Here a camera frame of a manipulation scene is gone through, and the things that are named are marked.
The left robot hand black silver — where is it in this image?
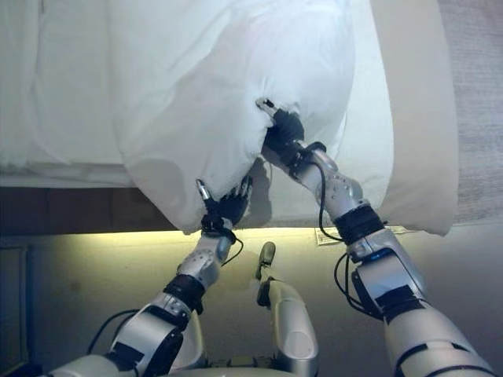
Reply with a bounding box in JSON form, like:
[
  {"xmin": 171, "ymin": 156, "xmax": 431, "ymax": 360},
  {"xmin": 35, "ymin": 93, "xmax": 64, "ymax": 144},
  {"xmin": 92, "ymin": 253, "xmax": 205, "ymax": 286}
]
[{"xmin": 195, "ymin": 174, "xmax": 255, "ymax": 229}]

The right robot hand black silver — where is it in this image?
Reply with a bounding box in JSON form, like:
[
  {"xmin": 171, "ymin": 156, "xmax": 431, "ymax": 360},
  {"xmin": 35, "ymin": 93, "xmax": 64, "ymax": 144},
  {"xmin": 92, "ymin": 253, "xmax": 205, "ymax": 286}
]
[{"xmin": 255, "ymin": 97, "xmax": 307, "ymax": 157}]

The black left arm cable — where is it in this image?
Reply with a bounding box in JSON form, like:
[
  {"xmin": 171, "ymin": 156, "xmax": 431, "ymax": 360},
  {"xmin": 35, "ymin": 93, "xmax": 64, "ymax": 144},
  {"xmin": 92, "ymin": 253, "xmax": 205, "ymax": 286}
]
[{"xmin": 86, "ymin": 225, "xmax": 245, "ymax": 357}]

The white fitted mattress sheet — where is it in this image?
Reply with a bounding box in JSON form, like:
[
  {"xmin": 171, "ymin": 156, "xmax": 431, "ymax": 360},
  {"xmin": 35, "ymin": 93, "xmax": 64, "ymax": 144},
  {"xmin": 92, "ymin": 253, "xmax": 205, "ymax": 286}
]
[{"xmin": 0, "ymin": 0, "xmax": 133, "ymax": 186}]

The brown bed base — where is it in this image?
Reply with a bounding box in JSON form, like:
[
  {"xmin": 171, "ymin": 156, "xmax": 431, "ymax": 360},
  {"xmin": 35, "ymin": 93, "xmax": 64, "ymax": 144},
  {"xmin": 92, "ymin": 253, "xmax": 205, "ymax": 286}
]
[{"xmin": 0, "ymin": 185, "xmax": 192, "ymax": 237}]

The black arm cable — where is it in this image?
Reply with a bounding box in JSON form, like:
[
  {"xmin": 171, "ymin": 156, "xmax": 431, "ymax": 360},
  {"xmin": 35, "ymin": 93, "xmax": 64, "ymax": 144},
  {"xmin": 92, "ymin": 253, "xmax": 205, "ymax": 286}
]
[
  {"xmin": 86, "ymin": 225, "xmax": 245, "ymax": 357},
  {"xmin": 315, "ymin": 145, "xmax": 380, "ymax": 313}
]

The white printed label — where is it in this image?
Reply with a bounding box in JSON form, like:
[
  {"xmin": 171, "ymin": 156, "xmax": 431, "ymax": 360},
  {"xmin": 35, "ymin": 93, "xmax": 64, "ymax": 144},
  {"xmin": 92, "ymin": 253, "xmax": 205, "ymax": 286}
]
[{"xmin": 313, "ymin": 225, "xmax": 343, "ymax": 246}]

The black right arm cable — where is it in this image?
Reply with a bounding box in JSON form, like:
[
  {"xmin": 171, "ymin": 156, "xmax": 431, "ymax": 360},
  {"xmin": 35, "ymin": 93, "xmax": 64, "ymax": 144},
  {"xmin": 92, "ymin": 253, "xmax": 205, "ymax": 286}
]
[{"xmin": 315, "ymin": 145, "xmax": 380, "ymax": 313}]

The cream flat sheet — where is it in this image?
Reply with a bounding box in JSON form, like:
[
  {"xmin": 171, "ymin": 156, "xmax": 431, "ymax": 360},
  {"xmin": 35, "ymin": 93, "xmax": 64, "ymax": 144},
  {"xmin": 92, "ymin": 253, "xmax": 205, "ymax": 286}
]
[{"xmin": 369, "ymin": 0, "xmax": 460, "ymax": 237}]

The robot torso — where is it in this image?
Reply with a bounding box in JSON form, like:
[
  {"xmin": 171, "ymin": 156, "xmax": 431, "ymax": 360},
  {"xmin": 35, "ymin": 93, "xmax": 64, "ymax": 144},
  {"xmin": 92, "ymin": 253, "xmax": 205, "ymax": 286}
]
[{"xmin": 171, "ymin": 353, "xmax": 278, "ymax": 377}]

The right silver robot leg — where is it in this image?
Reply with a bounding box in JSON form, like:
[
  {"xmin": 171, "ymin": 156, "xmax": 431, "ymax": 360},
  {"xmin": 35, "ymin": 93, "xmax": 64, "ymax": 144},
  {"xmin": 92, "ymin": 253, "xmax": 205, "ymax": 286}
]
[{"xmin": 254, "ymin": 241, "xmax": 320, "ymax": 377}]

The wooden nightstand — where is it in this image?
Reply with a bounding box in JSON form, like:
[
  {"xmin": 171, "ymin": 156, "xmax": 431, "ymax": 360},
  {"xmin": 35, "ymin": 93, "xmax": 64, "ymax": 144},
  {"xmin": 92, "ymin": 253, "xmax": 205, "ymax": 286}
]
[{"xmin": 0, "ymin": 243, "xmax": 31, "ymax": 367}]

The grey textured mattress cover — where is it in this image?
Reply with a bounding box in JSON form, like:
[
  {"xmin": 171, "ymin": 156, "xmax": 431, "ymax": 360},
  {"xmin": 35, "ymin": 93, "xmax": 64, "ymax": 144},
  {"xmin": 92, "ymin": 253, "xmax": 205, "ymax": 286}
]
[{"xmin": 436, "ymin": 0, "xmax": 503, "ymax": 225}]

